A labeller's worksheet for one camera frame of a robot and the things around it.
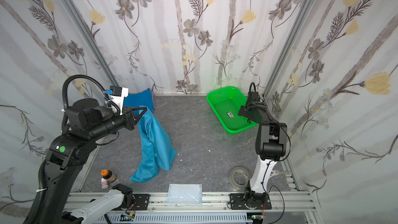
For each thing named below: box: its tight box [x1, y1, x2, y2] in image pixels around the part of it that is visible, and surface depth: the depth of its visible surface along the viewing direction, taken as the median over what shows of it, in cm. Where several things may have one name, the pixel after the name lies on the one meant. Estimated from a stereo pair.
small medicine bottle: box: [100, 177, 109, 190], surface depth 80 cm
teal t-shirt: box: [129, 105, 178, 183], surface depth 76 cm
